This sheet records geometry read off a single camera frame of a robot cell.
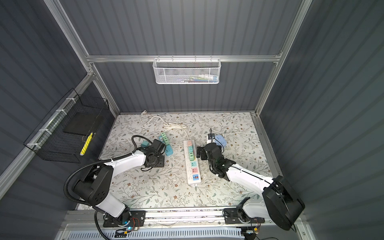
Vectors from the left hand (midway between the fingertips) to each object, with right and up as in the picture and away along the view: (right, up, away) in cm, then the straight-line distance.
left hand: (158, 162), depth 92 cm
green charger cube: (+21, +5, -4) cm, 22 cm away
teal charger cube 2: (-11, +11, +7) cm, 17 cm away
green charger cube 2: (+2, +17, +6) cm, 18 cm away
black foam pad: (-34, +24, -18) cm, 46 cm away
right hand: (+30, +11, -6) cm, 32 cm away
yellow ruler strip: (-29, +16, -21) cm, 39 cm away
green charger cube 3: (+4, +13, +3) cm, 14 cm away
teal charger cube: (+20, +9, -1) cm, 22 cm away
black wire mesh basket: (-40, +19, -19) cm, 48 cm away
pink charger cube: (+19, +12, +2) cm, 23 cm away
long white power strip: (+21, -4, -5) cm, 22 cm away
